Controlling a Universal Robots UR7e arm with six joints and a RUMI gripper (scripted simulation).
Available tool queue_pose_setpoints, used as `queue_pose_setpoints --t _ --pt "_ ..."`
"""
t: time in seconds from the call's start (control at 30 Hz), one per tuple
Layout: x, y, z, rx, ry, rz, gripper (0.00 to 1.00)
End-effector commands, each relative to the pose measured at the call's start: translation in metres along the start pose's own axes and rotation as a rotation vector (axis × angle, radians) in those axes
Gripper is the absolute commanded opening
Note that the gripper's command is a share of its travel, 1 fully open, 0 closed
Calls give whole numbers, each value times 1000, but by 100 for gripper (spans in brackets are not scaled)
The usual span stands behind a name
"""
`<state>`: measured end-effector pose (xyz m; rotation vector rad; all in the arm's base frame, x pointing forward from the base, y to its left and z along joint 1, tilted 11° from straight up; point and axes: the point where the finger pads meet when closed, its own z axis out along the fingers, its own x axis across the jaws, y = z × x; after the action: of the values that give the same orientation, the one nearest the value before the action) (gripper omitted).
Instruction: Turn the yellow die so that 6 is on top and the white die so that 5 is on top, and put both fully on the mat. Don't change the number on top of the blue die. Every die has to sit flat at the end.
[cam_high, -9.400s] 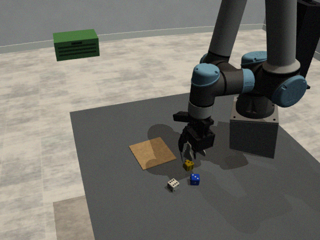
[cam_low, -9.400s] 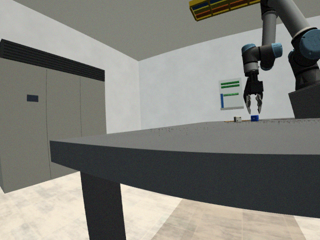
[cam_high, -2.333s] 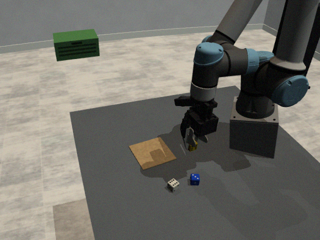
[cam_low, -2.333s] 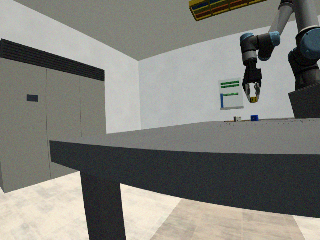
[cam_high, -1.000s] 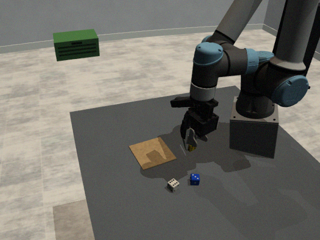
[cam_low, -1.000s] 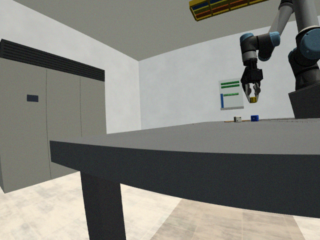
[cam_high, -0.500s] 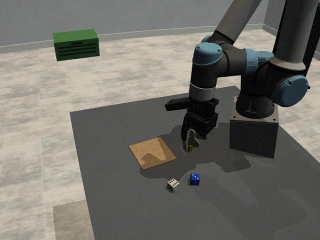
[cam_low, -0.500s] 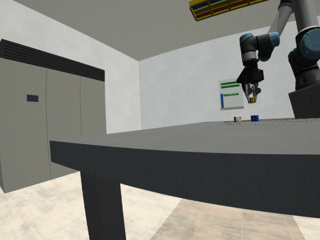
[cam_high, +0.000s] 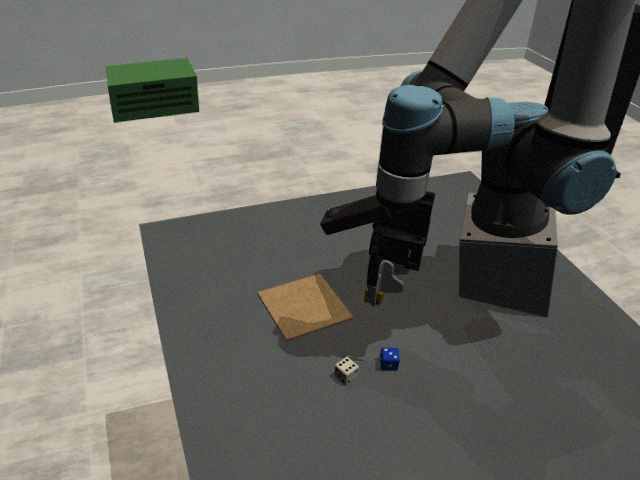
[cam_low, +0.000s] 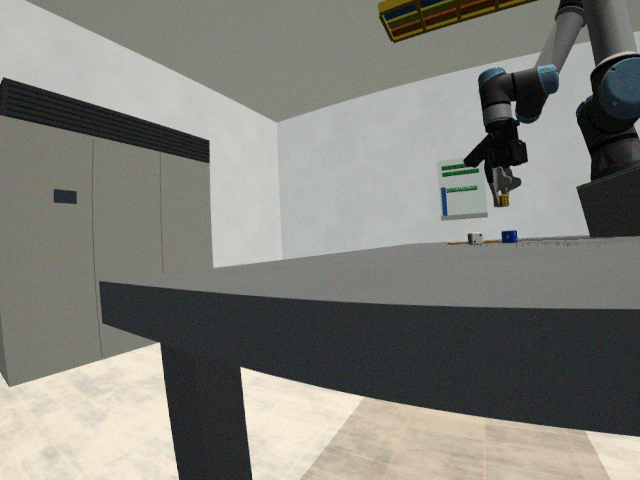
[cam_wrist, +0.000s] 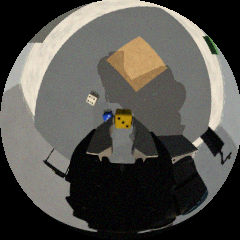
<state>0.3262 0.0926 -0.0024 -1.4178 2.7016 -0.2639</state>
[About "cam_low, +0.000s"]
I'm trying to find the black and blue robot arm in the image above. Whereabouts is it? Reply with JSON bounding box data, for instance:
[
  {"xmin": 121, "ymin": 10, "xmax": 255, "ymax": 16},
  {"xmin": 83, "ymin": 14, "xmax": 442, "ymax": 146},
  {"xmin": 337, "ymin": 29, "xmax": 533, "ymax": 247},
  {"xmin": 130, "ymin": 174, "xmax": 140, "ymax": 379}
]
[{"xmin": 478, "ymin": 0, "xmax": 640, "ymax": 181}]

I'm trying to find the white die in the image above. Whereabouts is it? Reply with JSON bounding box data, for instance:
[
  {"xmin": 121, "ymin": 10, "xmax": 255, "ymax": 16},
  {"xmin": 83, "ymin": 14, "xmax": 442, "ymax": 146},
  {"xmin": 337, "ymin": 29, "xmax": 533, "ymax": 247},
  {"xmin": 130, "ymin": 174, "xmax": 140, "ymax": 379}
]
[{"xmin": 468, "ymin": 232, "xmax": 483, "ymax": 245}]

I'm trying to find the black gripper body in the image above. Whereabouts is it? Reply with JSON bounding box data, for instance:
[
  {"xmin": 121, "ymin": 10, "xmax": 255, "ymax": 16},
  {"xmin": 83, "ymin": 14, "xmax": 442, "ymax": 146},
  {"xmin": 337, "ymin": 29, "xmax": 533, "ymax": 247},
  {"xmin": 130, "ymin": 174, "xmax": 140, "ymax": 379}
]
[{"xmin": 485, "ymin": 118, "xmax": 528, "ymax": 168}]

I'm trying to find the yellow die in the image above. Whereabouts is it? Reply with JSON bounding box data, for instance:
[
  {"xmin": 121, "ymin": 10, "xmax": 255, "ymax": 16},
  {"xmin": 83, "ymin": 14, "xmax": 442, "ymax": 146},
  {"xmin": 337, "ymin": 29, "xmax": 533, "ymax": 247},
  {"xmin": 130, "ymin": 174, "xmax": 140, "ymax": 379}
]
[{"xmin": 493, "ymin": 195, "xmax": 509, "ymax": 207}]

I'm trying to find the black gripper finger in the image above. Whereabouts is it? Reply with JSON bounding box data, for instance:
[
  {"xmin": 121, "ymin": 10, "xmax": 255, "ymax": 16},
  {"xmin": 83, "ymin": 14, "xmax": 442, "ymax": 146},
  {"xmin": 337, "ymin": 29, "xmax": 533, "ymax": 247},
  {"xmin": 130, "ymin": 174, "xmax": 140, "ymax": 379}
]
[
  {"xmin": 484, "ymin": 156, "xmax": 512, "ymax": 206},
  {"xmin": 501, "ymin": 166, "xmax": 522, "ymax": 196}
]

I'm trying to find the blue die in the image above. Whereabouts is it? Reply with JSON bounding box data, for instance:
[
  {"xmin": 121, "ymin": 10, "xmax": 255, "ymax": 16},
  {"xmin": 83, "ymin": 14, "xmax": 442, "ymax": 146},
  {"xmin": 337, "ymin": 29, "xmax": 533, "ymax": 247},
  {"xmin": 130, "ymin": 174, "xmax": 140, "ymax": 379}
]
[{"xmin": 502, "ymin": 230, "xmax": 517, "ymax": 243}]

